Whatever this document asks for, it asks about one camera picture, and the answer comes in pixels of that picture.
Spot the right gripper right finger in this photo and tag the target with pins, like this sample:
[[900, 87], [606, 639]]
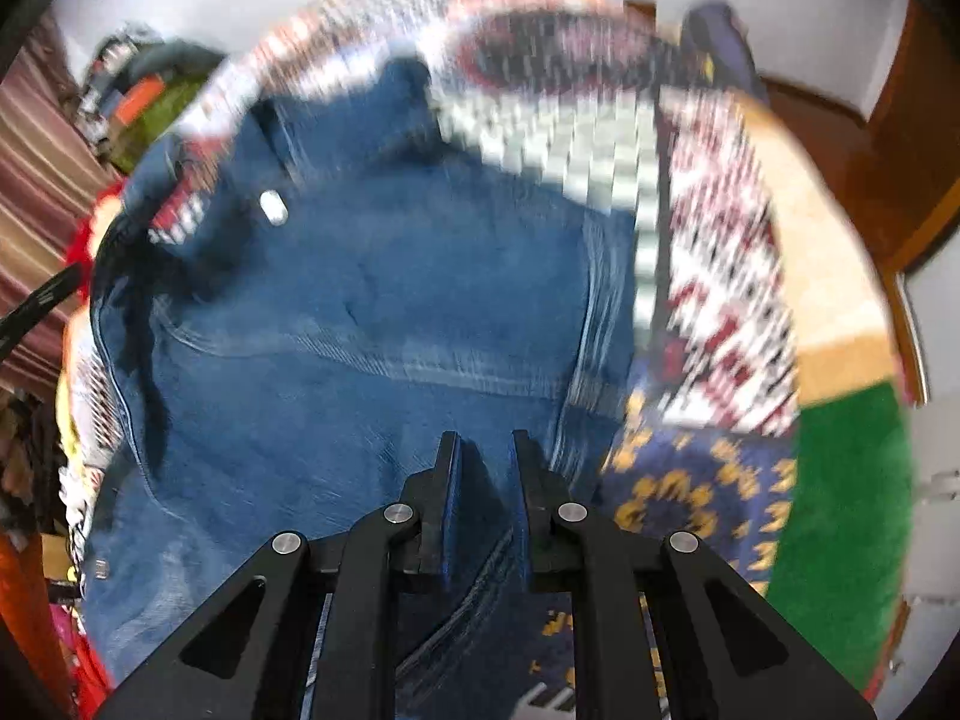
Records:
[[664, 627]]

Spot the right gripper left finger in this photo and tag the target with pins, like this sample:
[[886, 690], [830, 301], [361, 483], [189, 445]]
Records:
[[306, 626]]

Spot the blue denim jacket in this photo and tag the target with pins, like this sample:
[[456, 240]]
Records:
[[355, 288]]

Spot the red plush toy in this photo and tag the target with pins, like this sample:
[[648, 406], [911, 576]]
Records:
[[85, 242]]

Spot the striped red curtain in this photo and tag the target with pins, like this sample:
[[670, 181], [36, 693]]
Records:
[[50, 178]]

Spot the green fleece blanket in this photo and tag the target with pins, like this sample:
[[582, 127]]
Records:
[[837, 574]]

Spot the orange shoe box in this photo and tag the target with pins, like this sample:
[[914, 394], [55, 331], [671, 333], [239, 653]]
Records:
[[137, 99]]

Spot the green patterned storage box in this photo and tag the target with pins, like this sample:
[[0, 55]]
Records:
[[126, 145]]

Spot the grey neck pillow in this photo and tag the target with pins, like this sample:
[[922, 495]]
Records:
[[175, 57]]

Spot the patchwork patterned bedspread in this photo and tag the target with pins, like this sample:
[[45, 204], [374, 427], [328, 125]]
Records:
[[578, 95]]

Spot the wooden wardrobe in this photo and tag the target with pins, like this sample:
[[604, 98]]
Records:
[[894, 171]]

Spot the dark grey cloth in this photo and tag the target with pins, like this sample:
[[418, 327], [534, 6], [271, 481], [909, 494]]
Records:
[[711, 29]]

